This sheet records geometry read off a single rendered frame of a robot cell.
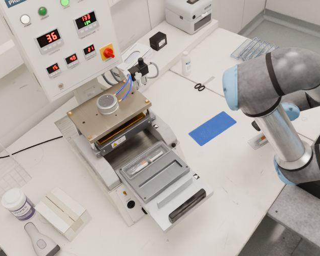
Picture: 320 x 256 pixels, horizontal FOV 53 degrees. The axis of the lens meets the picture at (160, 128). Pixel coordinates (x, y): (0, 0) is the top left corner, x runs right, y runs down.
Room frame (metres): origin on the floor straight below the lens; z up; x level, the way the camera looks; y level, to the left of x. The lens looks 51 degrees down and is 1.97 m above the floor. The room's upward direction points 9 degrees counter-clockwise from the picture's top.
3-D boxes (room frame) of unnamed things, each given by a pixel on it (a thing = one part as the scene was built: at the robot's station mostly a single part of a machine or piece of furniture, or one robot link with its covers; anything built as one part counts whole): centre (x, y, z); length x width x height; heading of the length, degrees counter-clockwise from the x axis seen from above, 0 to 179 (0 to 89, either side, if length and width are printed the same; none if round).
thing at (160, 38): (1.59, -0.07, 0.83); 0.09 x 0.06 x 0.07; 131
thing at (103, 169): (0.71, 0.26, 0.96); 0.25 x 0.05 x 0.07; 31
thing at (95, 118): (0.87, 0.18, 1.08); 0.31 x 0.24 x 0.13; 121
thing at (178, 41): (1.58, -0.06, 0.77); 0.84 x 0.30 x 0.04; 132
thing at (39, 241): (0.51, 0.53, 0.79); 0.20 x 0.08 x 0.08; 42
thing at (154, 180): (0.62, 0.04, 0.98); 0.20 x 0.17 x 0.03; 121
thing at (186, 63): (1.36, -0.20, 0.82); 0.05 x 0.05 x 0.14
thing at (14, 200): (0.65, 0.61, 0.82); 0.09 x 0.09 x 0.15
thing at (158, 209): (0.57, 0.02, 0.97); 0.30 x 0.22 x 0.08; 31
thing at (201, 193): (0.46, -0.05, 0.99); 0.15 x 0.02 x 0.04; 121
